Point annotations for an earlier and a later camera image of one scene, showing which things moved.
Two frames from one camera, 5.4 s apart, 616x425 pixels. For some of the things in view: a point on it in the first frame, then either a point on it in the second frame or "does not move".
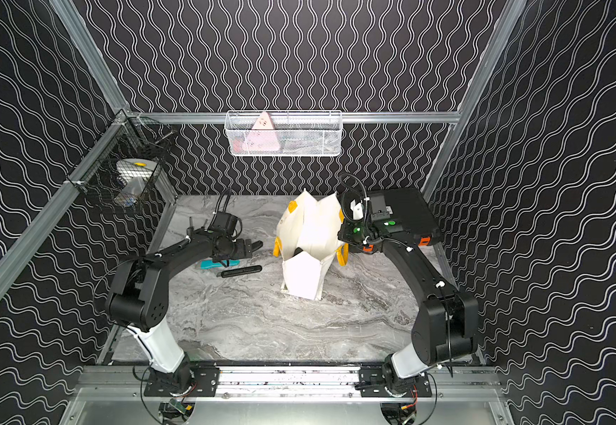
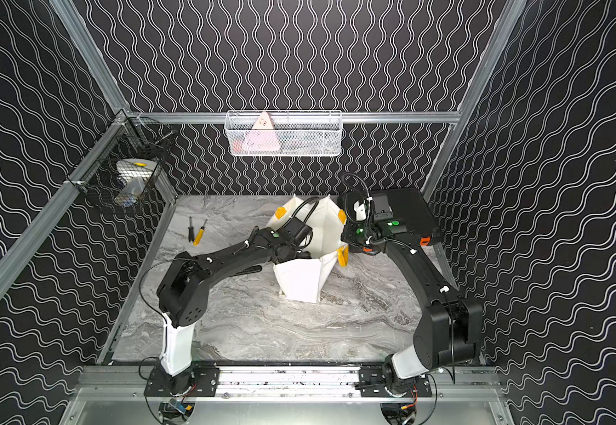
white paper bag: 307,242 does not move
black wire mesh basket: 120,166 does not move
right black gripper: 343,232 does not move
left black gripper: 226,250 -> 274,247
